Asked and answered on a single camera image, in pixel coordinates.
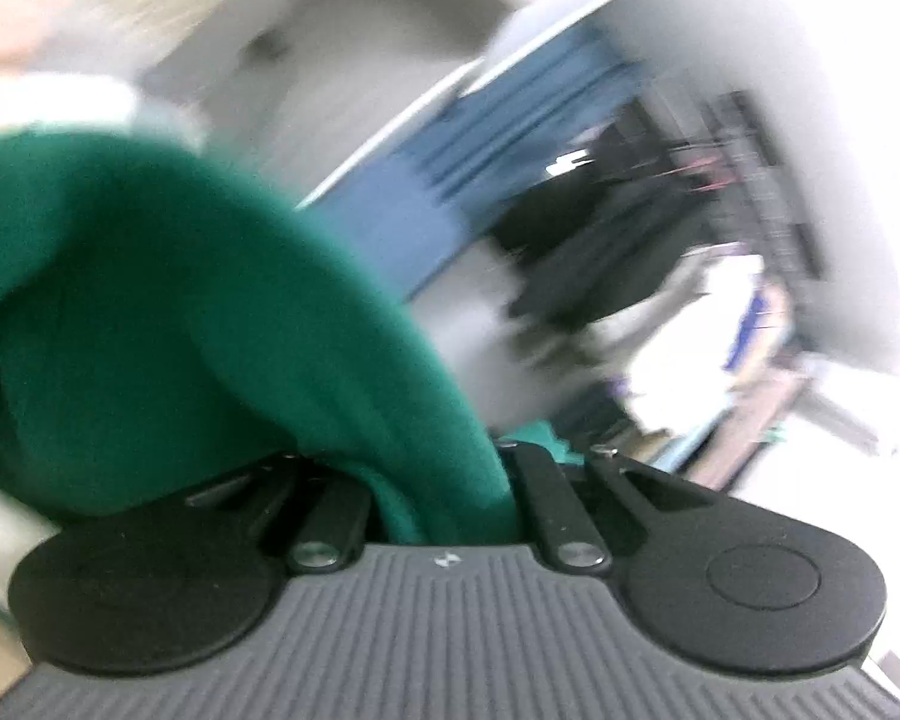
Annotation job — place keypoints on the checked pastel blanket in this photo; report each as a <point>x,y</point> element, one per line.
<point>60,101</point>

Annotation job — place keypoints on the dark rack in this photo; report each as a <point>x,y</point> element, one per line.
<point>772,180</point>

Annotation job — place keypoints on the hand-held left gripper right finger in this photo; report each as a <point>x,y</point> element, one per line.
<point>551,502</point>

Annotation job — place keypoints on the dark hanging clothes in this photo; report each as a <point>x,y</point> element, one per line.
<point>615,225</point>

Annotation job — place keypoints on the black wall socket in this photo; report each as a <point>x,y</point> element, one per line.
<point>266,45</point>

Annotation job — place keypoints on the green hoodie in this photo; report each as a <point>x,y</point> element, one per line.
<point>157,300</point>

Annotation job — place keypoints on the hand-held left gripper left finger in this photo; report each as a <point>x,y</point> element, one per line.
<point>337,517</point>

